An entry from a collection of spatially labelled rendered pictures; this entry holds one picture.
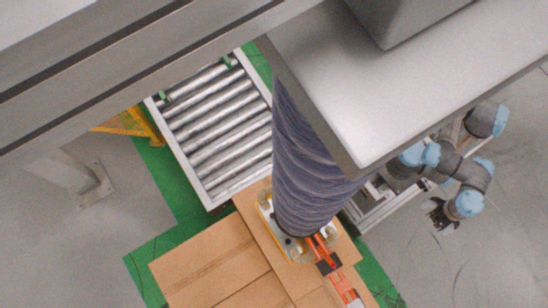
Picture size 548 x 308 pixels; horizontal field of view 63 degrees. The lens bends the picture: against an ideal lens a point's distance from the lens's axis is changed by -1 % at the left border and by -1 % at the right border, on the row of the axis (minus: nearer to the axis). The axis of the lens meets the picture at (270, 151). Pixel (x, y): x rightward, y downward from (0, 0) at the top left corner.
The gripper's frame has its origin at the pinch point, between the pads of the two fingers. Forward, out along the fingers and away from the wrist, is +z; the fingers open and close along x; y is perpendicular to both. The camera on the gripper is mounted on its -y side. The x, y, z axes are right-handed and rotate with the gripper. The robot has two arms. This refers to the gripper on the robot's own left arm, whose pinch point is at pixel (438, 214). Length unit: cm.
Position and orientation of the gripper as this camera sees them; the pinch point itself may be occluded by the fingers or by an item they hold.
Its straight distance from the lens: 181.5
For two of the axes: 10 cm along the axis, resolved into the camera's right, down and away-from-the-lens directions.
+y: -8.2, 5.6, -1.5
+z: 0.1, 2.8, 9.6
